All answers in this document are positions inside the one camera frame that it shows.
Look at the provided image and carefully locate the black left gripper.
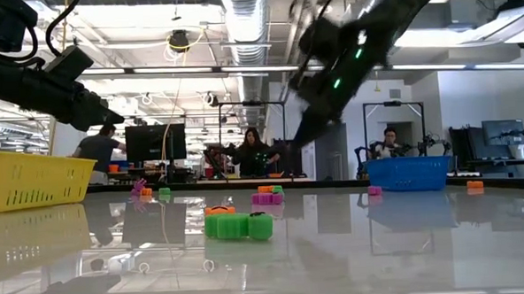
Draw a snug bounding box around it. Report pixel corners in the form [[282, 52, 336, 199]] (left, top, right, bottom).
[[0, 58, 127, 136]]

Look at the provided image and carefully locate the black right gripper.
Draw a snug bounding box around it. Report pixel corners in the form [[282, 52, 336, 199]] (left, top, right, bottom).
[[286, 62, 365, 151]]

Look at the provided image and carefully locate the person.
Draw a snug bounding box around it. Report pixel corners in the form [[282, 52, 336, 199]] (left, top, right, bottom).
[[230, 125, 281, 179], [369, 126, 404, 161], [71, 122, 128, 186]]

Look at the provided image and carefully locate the grey door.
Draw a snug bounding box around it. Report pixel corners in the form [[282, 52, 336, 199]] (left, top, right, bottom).
[[313, 122, 351, 182]]

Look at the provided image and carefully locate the black cabinet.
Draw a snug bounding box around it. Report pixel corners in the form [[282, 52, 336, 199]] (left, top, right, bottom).
[[274, 136, 305, 179]]

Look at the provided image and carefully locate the black monitor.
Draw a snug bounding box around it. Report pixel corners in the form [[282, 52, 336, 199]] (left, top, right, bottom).
[[448, 125, 484, 163], [481, 118, 524, 148], [124, 122, 189, 164]]

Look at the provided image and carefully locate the long ceiling light strip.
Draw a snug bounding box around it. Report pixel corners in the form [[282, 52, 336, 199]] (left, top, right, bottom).
[[79, 50, 524, 90]]

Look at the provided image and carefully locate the yellow plastic basket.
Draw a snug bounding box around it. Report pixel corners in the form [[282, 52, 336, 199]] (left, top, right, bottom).
[[0, 147, 100, 213]]

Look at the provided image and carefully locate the wooden top workbench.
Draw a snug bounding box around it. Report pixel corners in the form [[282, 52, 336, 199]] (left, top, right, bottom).
[[196, 174, 312, 187]]

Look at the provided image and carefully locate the blue plastic basket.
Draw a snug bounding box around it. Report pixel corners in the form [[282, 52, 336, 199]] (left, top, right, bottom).
[[365, 155, 452, 195]]

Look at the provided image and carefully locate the orange pumpkin toy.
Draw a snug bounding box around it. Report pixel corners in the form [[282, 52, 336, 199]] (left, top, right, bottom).
[[204, 204, 236, 217]]

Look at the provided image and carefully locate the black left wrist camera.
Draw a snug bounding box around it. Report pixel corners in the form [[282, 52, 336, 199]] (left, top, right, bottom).
[[43, 43, 96, 82]]

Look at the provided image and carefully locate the black rig frame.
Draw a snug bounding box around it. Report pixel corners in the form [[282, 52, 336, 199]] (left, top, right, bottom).
[[217, 99, 290, 182], [361, 98, 428, 179]]

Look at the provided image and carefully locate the black camera cable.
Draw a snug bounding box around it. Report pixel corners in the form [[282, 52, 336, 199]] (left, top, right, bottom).
[[19, 0, 85, 61]]

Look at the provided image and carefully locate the black ceiling cable reel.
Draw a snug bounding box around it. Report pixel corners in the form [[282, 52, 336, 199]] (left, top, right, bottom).
[[167, 28, 191, 53]]

